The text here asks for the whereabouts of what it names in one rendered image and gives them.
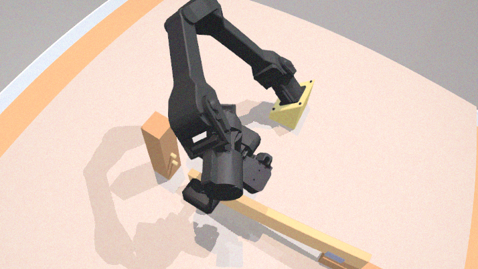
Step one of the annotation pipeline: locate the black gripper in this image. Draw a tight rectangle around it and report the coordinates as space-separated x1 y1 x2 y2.
182 125 261 214

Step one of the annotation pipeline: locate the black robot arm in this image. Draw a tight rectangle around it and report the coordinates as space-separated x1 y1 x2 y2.
163 0 306 201

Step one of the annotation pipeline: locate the long wooden rail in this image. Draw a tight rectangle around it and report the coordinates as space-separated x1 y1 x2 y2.
220 195 372 269

